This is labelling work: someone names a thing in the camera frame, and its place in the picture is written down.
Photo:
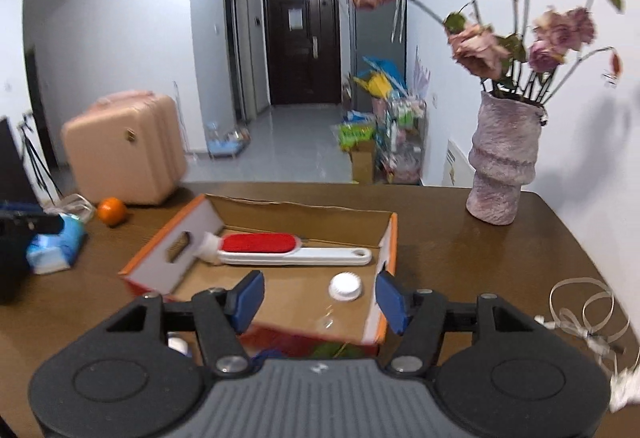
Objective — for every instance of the black tripod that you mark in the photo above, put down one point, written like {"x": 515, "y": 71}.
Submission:
{"x": 35, "y": 158}

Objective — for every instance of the orange red cardboard box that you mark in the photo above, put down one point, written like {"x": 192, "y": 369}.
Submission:
{"x": 285, "y": 285}

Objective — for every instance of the bunch of dried pink roses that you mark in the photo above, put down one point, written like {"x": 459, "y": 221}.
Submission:
{"x": 475, "y": 48}

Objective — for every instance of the white ribbed lid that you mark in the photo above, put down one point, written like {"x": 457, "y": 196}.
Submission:
{"x": 345, "y": 287}

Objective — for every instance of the orange fruit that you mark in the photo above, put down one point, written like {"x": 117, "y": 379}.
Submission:
{"x": 111, "y": 211}

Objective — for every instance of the red white lint brush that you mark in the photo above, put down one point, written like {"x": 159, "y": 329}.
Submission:
{"x": 325, "y": 256}

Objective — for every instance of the green snack packet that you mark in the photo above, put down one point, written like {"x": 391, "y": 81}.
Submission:
{"x": 356, "y": 134}

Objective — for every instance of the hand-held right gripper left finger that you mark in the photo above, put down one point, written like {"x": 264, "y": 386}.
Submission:
{"x": 248, "y": 298}

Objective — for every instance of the pink textured vase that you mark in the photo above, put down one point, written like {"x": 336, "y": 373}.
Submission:
{"x": 500, "y": 158}

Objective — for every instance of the blue tissue pack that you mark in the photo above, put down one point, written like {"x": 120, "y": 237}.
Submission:
{"x": 55, "y": 253}

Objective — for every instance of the pink hard suitcase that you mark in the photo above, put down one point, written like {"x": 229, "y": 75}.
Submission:
{"x": 125, "y": 153}

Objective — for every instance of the black paper bag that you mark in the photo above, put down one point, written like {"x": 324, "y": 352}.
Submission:
{"x": 12, "y": 168}

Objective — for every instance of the interior door frame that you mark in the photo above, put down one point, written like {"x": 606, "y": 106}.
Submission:
{"x": 235, "y": 48}

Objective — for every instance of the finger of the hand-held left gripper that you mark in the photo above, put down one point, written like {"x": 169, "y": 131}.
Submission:
{"x": 20, "y": 208}
{"x": 35, "y": 224}

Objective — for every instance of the brown floor carton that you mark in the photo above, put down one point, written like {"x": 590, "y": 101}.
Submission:
{"x": 362, "y": 163}

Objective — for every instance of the blue plastic item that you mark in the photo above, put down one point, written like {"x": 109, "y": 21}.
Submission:
{"x": 387, "y": 68}

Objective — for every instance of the dark brown entrance door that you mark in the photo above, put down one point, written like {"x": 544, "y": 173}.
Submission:
{"x": 300, "y": 68}

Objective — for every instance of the purple decorative branches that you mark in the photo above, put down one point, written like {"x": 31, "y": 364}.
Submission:
{"x": 421, "y": 73}

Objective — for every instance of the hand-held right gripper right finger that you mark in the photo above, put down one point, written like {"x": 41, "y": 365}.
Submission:
{"x": 392, "y": 303}

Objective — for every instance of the yellow watering can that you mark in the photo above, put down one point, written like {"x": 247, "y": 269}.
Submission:
{"x": 372, "y": 83}

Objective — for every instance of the grey refrigerator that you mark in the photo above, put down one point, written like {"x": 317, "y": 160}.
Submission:
{"x": 375, "y": 35}

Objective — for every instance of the blue floor basket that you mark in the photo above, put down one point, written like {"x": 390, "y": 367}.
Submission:
{"x": 227, "y": 143}

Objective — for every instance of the white paper notice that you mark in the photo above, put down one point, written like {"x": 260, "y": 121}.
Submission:
{"x": 296, "y": 18}

